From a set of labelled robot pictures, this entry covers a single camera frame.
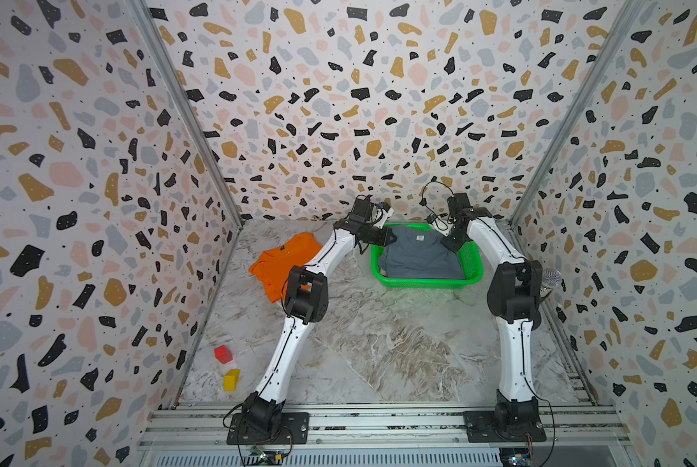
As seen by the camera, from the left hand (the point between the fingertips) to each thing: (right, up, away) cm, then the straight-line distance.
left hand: (399, 236), depth 102 cm
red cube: (-53, -35, -18) cm, 66 cm away
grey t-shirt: (+7, -6, +1) cm, 9 cm away
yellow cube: (-50, -41, -20) cm, 68 cm away
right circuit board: (+25, -55, -31) cm, 68 cm away
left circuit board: (-38, -56, -31) cm, 74 cm away
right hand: (+21, 0, +2) cm, 21 cm away
